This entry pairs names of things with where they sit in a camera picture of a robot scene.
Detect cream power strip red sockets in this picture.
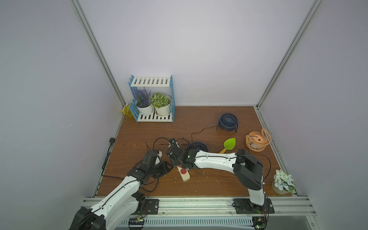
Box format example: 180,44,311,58
177,165,190,182

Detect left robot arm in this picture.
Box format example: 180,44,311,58
70,151,173,230

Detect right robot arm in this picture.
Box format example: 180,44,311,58
166,139,270,213

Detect dark blue desk fan near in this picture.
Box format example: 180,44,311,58
187,142,208,152

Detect dark blue desk fan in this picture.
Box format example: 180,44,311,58
187,142,208,152
217,113,239,133

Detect dark blue desk fan far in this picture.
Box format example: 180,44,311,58
217,113,239,133

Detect orange desk fan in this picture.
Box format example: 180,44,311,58
245,128,272,152

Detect green yellow toy shovel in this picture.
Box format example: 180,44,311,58
219,138,236,154

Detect green plant white pot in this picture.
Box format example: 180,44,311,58
150,92,171,117

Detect yellow object beside shelf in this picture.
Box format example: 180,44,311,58
122,103,133,117

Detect blue white slatted shelf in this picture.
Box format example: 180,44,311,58
128,75,175,122

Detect lavender plant white pot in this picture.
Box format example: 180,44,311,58
133,88,154,116

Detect white flower pot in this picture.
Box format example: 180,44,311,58
272,169,295,195

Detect black power strip cord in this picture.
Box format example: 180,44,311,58
100,137,173,193

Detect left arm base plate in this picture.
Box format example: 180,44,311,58
134,198,160,216

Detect thin black far fan cable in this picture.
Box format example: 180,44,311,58
191,125,219,143

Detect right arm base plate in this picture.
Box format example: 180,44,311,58
232,198,275,214

